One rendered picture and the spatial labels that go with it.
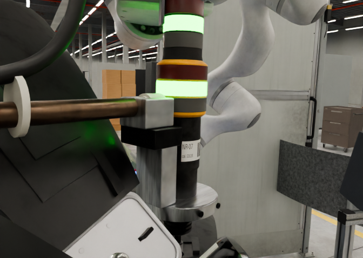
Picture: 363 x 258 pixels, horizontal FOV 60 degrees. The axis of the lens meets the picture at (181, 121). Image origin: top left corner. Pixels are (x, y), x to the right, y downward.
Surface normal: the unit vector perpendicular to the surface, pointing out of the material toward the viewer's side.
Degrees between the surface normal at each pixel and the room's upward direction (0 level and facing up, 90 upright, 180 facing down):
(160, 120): 90
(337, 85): 90
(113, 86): 90
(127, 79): 90
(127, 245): 54
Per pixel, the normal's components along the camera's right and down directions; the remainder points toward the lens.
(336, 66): 0.44, 0.13
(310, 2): 0.27, 0.48
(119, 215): 0.52, -0.49
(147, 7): 0.16, 0.76
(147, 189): -0.66, 0.08
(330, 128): -0.87, 0.04
